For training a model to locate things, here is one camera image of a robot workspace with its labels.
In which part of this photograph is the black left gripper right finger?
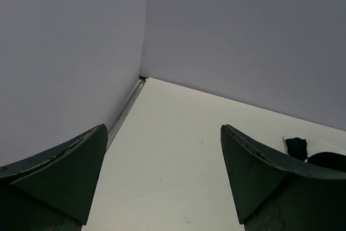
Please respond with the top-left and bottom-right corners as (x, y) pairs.
(221, 125), (345, 230)

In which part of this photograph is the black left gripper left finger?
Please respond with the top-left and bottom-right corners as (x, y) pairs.
(1, 124), (108, 230)

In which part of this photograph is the black white checkered pillowcase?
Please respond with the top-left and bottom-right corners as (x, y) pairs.
(283, 137), (345, 172)

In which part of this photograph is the aluminium table edge rail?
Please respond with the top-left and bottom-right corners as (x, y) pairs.
(106, 76), (148, 150)

